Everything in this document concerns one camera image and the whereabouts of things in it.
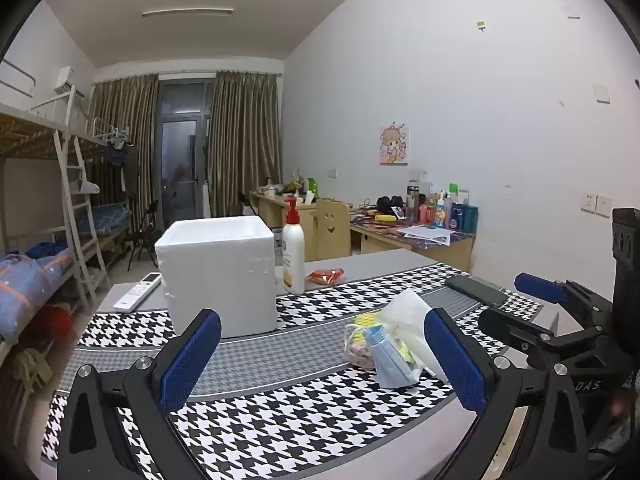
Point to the wooden desk with printed cover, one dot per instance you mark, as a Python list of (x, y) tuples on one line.
[(380, 240)]

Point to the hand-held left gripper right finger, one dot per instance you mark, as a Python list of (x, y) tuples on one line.
[(455, 362)]

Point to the white printed papers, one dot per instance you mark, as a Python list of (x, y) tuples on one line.
[(427, 234)]

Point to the blue plaid mattress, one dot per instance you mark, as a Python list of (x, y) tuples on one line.
[(110, 217)]

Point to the ceiling tube light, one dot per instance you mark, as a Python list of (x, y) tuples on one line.
[(187, 11)]

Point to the glass balcony door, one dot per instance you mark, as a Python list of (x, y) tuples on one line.
[(182, 150)]

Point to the dark green hanging jacket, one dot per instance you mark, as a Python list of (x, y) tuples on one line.
[(131, 170)]

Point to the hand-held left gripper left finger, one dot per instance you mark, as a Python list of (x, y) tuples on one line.
[(192, 362)]

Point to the white metal bed ladder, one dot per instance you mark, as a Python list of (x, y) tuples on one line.
[(80, 220)]

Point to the white red-pump lotion bottle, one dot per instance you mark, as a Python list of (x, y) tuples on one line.
[(294, 260)]

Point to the dark blue hanging garment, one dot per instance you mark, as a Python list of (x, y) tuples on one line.
[(115, 154)]

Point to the white hanging pouch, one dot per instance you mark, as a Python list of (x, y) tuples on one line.
[(85, 187)]

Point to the pink cartoon wall poster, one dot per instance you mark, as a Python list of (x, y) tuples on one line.
[(394, 144)]

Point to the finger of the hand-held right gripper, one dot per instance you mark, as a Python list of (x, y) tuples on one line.
[(520, 327), (537, 286)]

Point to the black headphones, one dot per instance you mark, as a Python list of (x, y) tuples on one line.
[(387, 203)]

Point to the white remote control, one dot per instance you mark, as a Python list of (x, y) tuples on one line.
[(137, 292)]

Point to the light wooden desk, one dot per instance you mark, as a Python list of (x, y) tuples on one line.
[(270, 210)]

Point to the white wall switch plate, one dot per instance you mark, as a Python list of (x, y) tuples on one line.
[(602, 93)]

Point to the yellow oblong item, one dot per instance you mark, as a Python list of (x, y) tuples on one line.
[(385, 218)]

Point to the black smartphone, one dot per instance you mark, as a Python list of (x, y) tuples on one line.
[(475, 289)]

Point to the small clear plastic bag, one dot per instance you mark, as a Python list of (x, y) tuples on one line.
[(360, 352)]

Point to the white foam box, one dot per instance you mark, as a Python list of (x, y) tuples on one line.
[(215, 270)]

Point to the wooden smiley chair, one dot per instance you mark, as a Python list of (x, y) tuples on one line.
[(330, 230)]

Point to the beige crumpled cloth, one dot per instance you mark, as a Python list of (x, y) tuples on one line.
[(30, 367)]

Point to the black white houndstooth tablecloth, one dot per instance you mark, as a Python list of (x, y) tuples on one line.
[(280, 400)]

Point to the white metal bunk bed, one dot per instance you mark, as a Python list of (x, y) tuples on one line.
[(25, 130), (107, 132)]

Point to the double white wall outlet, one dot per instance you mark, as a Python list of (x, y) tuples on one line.
[(596, 203)]

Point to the red snack packet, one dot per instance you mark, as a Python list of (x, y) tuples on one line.
[(326, 276)]

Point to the blue face mask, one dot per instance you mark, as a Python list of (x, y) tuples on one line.
[(392, 365)]

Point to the blue plaid quilt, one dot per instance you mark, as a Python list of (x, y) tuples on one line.
[(30, 280)]

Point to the green plastic item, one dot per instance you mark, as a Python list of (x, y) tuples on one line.
[(311, 185)]

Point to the brown curtain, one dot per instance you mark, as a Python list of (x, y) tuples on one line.
[(125, 135), (245, 140)]

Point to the yellow foam net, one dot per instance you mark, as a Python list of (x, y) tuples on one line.
[(369, 319)]

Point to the row of toiletry bottles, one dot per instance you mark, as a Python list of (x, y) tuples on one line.
[(442, 210)]

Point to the white and green plastic bag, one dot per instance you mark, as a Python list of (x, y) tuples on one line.
[(405, 310)]

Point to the red plastic bag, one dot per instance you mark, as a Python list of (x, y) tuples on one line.
[(55, 322)]

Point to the black folding chair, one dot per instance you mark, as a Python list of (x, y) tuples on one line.
[(142, 235)]

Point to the white air conditioner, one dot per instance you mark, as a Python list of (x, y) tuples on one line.
[(67, 82)]

